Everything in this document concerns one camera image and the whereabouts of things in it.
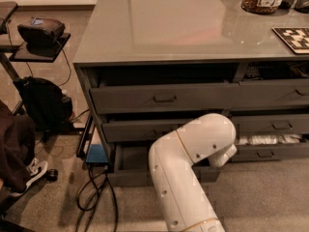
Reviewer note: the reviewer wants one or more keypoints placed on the person's dark trouser leg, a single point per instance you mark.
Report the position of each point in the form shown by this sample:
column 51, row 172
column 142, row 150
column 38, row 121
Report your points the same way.
column 17, row 143

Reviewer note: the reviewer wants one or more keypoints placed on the black tray stand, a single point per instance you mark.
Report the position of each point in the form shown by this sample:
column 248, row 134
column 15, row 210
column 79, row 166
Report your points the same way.
column 24, row 52

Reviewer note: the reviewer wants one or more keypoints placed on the black device on tray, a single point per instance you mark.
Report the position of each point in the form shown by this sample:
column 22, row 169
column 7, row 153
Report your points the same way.
column 41, row 31

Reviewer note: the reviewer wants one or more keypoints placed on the white black sneaker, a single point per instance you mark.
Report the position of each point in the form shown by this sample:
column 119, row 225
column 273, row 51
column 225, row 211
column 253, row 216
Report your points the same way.
column 36, row 169

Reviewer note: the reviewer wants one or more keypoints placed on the black chair caster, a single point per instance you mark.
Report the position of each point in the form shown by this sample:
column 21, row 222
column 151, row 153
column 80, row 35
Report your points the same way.
column 52, row 175

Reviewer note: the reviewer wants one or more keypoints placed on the black backpack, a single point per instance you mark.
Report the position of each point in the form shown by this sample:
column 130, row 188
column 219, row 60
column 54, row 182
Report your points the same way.
column 45, row 103

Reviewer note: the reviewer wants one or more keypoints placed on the black white marker board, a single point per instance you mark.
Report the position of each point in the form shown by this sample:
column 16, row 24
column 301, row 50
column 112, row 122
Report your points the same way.
column 295, row 38

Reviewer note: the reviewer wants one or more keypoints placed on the blue box on floor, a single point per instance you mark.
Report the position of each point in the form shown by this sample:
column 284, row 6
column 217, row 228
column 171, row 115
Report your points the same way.
column 96, row 153

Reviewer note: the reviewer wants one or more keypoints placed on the grey drawer cabinet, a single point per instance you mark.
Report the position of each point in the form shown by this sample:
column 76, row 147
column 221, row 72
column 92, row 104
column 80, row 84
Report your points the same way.
column 157, row 42

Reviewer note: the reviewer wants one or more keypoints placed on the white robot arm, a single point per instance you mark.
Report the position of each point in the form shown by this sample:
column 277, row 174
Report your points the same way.
column 183, row 202

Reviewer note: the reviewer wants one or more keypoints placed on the grey drawer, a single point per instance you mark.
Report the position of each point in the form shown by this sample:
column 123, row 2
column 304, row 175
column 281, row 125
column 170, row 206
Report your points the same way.
column 272, row 124
column 131, row 168
column 271, row 147
column 271, row 93
column 163, row 98
column 140, row 126

